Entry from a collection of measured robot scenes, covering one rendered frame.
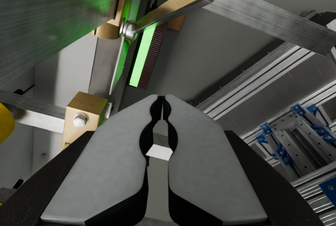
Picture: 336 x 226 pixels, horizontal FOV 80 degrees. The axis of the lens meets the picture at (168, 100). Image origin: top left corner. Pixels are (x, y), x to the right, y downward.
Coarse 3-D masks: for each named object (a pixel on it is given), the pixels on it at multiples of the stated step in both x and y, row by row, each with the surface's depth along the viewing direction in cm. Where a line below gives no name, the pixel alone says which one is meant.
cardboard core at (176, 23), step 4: (180, 16) 97; (184, 16) 99; (172, 20) 98; (176, 20) 97; (180, 20) 98; (168, 24) 99; (172, 24) 98; (176, 24) 98; (180, 24) 100; (172, 28) 99; (176, 28) 100; (180, 28) 102
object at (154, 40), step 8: (160, 24) 39; (160, 32) 40; (152, 40) 41; (160, 40) 41; (152, 48) 41; (152, 56) 42; (144, 64) 43; (152, 64) 43; (144, 72) 44; (144, 80) 45; (144, 88) 46
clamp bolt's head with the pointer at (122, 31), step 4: (124, 20) 25; (128, 20) 25; (124, 24) 25; (120, 28) 25; (124, 28) 25; (120, 32) 25; (124, 32) 25; (120, 36) 26; (124, 36) 26; (128, 40) 33
